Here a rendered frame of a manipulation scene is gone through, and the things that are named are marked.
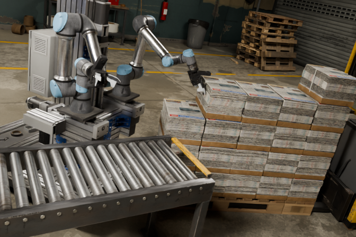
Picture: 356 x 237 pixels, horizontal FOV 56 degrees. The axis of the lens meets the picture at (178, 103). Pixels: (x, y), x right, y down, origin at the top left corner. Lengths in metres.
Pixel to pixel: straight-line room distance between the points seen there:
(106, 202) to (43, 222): 0.27
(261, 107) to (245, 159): 0.45
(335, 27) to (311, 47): 0.87
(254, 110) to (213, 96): 0.34
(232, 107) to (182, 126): 0.40
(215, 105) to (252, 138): 0.43
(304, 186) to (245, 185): 0.54
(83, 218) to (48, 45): 1.40
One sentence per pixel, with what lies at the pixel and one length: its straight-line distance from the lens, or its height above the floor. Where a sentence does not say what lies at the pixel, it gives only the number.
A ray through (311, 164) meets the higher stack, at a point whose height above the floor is 0.53.
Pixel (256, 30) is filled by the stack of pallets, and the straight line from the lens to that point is 9.07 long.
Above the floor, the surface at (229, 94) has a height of 1.04.
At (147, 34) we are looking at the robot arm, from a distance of 2.54.
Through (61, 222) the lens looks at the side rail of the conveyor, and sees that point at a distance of 1.60.
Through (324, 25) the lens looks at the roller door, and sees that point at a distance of 10.36.
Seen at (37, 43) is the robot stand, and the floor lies 1.15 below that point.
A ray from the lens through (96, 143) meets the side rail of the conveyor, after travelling 2.04.
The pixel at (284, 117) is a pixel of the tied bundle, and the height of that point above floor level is 0.91.
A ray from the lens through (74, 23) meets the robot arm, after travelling 2.15.
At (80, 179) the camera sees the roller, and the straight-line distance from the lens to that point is 1.73.
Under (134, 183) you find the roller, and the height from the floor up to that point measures 0.80.
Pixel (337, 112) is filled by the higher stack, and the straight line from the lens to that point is 2.97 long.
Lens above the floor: 1.78
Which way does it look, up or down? 20 degrees down
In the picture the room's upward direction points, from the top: 11 degrees clockwise
